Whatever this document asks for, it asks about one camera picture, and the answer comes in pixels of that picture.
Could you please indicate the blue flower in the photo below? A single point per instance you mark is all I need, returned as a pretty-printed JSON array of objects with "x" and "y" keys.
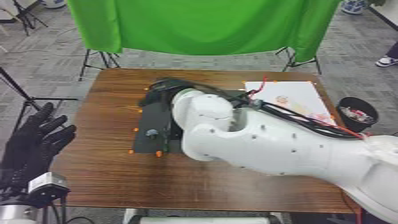
[{"x": 152, "y": 133}]

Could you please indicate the black bucket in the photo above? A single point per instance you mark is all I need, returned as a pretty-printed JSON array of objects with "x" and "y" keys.
[{"x": 358, "y": 115}]

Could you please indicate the black tripod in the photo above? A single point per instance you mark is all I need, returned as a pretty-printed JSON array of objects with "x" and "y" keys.
[
  {"x": 24, "y": 96},
  {"x": 28, "y": 15}
]

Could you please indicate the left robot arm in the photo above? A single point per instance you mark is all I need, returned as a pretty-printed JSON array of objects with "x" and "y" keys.
[{"x": 42, "y": 191}]

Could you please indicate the person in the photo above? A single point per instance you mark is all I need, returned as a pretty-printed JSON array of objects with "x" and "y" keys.
[{"x": 387, "y": 60}]

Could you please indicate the dark mat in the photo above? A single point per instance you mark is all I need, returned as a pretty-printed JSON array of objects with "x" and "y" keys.
[{"x": 154, "y": 116}]

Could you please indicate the black cloth stand legs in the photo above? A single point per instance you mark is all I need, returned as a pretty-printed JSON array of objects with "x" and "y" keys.
[
  {"x": 99, "y": 63},
  {"x": 300, "y": 61}
]

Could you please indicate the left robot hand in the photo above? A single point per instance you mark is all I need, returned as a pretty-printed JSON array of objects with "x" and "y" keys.
[{"x": 33, "y": 146}]

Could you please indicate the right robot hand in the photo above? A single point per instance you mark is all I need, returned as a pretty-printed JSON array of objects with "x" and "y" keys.
[{"x": 161, "y": 89}]

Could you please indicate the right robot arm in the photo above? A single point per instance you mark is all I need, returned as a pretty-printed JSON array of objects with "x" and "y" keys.
[{"x": 285, "y": 150}]

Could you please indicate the blue and white vase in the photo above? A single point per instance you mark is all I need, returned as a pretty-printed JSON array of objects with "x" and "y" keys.
[
  {"x": 54, "y": 3},
  {"x": 355, "y": 6}
]

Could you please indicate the pale grey bar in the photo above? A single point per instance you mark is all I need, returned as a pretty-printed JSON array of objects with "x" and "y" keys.
[{"x": 202, "y": 219}]

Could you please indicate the bunch of flowers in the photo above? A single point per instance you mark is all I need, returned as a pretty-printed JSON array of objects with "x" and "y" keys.
[{"x": 305, "y": 110}]

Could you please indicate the white sheet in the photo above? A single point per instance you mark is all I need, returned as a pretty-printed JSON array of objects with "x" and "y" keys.
[{"x": 296, "y": 91}]

